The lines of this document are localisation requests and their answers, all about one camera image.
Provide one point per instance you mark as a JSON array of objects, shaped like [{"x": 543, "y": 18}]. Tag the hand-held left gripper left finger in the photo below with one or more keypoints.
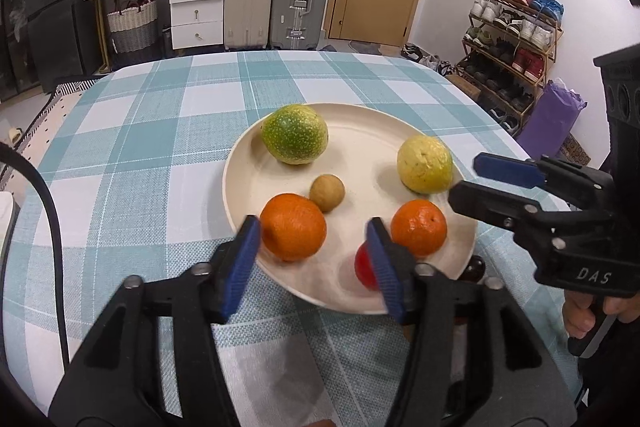
[{"x": 242, "y": 264}]

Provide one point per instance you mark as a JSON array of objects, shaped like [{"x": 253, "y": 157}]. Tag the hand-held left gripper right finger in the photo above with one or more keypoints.
[{"x": 387, "y": 267}]

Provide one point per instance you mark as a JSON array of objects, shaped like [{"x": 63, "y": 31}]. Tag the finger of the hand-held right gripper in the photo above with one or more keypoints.
[
  {"x": 507, "y": 169},
  {"x": 500, "y": 207}
]

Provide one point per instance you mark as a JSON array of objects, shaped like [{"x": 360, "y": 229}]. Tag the red round fruit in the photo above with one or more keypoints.
[{"x": 364, "y": 267}]

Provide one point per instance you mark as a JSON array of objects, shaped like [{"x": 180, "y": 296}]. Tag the orange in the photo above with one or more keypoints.
[
  {"x": 293, "y": 227},
  {"x": 419, "y": 227}
]

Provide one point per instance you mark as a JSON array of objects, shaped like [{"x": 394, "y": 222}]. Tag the dark purple plum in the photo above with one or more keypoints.
[{"x": 475, "y": 268}]

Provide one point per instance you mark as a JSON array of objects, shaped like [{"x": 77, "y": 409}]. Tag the yellow round fruit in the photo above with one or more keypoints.
[{"x": 425, "y": 164}]

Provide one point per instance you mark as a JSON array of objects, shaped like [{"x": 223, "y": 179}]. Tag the small brown kiwi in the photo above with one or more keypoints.
[{"x": 326, "y": 193}]

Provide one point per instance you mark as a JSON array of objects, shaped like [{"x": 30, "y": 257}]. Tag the cream round plate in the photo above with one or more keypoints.
[{"x": 360, "y": 147}]

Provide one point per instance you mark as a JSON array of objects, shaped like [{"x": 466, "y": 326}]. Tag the green-yellow speckled round fruit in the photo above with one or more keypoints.
[{"x": 295, "y": 134}]

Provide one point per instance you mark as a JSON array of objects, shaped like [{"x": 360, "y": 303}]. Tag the person's right hand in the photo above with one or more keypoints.
[{"x": 577, "y": 314}]

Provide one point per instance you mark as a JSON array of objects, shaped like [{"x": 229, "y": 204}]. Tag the purple bag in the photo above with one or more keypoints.
[{"x": 550, "y": 117}]

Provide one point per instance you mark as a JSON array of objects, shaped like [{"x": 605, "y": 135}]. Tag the brown patterned box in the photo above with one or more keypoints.
[{"x": 575, "y": 149}]

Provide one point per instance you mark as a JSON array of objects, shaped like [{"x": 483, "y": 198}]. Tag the wooden shoe rack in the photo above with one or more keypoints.
[{"x": 547, "y": 52}]

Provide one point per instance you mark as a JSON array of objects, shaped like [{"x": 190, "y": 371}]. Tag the pile of sneakers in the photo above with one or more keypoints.
[{"x": 425, "y": 57}]

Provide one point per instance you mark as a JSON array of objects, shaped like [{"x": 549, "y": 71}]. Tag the shoe rack with shoes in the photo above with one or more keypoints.
[{"x": 505, "y": 22}]

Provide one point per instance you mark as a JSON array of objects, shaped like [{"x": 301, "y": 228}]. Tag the striped floor mat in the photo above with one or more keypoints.
[{"x": 55, "y": 107}]

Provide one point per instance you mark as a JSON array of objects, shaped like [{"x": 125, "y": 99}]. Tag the white drawer desk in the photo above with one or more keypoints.
[{"x": 195, "y": 14}]

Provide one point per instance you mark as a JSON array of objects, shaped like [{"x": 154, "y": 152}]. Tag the woven laundry basket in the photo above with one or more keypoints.
[{"x": 132, "y": 27}]

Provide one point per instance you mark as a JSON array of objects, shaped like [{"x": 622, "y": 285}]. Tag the beige slipper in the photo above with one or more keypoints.
[{"x": 14, "y": 135}]

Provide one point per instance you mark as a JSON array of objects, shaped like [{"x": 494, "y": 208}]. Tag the grey aluminium suitcase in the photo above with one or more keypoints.
[{"x": 300, "y": 2}]

